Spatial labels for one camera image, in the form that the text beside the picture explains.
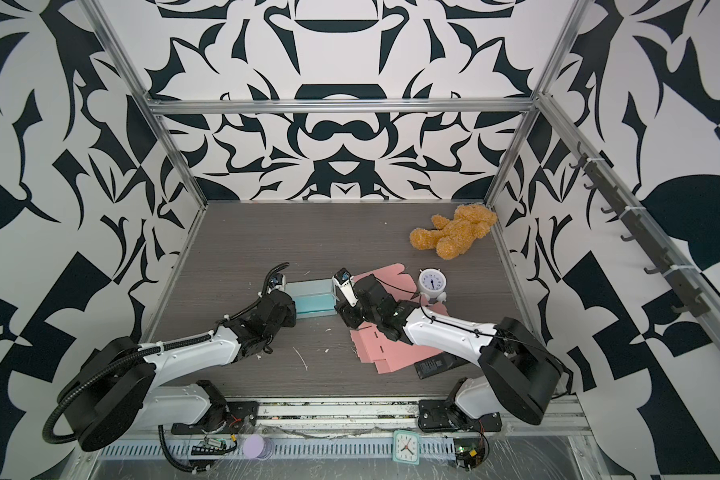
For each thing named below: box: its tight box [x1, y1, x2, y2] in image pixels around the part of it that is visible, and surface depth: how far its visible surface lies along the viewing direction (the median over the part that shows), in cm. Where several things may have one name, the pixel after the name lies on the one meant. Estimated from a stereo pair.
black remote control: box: [414, 352, 471, 380], surface depth 83 cm
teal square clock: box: [392, 430, 421, 465], surface depth 70 cm
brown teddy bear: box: [410, 204, 497, 260], surface depth 104 cm
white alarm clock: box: [418, 267, 447, 302], surface depth 97 cm
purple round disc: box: [243, 434, 264, 459], surface depth 64 cm
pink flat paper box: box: [349, 263, 449, 374], surface depth 67 cm
